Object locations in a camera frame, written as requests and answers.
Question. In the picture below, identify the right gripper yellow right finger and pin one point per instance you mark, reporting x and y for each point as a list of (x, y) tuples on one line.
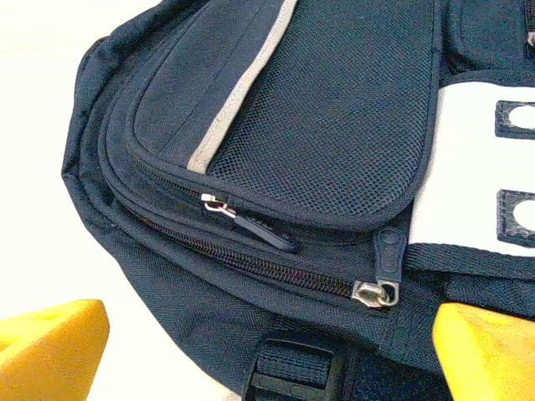
[(489, 359)]

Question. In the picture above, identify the round-ended black zipper pull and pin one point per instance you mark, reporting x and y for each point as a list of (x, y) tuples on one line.
[(386, 259)]

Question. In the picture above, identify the long black zipper pull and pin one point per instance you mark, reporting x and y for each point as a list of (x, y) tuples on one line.
[(259, 229)]

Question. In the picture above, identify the navy blue backpack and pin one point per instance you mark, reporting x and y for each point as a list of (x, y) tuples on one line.
[(317, 125)]

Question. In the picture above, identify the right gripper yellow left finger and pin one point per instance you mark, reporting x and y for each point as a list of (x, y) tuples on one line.
[(50, 355)]

